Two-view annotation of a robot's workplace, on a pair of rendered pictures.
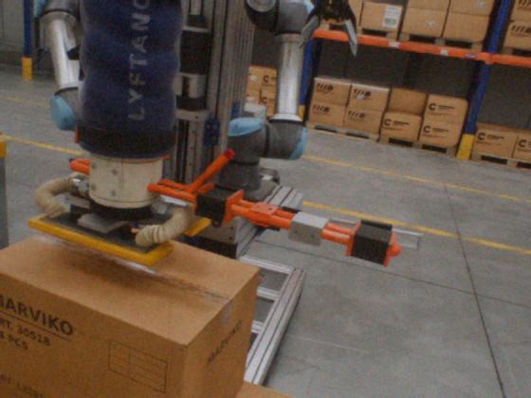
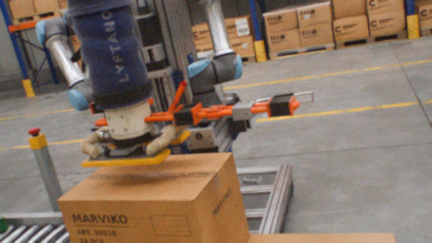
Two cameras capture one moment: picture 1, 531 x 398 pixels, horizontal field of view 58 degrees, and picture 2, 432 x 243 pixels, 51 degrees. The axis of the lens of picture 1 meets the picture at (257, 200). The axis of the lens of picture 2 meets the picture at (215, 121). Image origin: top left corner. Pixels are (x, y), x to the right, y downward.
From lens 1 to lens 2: 0.58 m
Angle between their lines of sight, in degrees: 6
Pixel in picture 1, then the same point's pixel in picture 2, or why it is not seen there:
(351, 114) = (304, 33)
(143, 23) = (111, 26)
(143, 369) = (175, 225)
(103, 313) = (141, 200)
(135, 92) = (119, 66)
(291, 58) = (213, 12)
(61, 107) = (75, 96)
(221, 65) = (170, 33)
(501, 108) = not seen: outside the picture
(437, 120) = (380, 13)
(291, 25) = not seen: outside the picture
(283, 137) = (225, 66)
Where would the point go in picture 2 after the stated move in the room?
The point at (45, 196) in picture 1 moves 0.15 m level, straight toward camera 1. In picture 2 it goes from (87, 146) to (92, 156)
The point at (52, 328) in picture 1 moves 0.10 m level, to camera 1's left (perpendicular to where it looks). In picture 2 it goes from (115, 223) to (89, 227)
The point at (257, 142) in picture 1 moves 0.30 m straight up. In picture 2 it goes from (208, 75) to (195, 11)
